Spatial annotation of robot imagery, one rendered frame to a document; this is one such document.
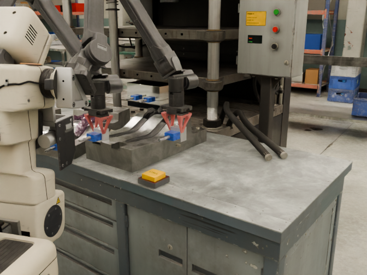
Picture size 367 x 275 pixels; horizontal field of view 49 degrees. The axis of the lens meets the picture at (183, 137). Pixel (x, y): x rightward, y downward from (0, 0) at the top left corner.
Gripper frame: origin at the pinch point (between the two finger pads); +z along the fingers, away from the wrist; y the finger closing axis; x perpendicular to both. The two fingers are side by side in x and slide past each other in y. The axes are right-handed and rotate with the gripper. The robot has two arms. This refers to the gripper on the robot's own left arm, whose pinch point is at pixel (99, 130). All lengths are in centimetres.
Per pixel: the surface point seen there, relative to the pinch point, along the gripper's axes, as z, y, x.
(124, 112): 1.9, 23.2, -37.2
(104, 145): 4.8, -4.7, 1.6
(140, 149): 4.8, -19.1, -3.4
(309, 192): 12, -78, -21
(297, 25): -42, -42, -88
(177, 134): -2.0, -31.2, -10.5
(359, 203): 86, -58, -203
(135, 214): 29.1, -20.7, 1.6
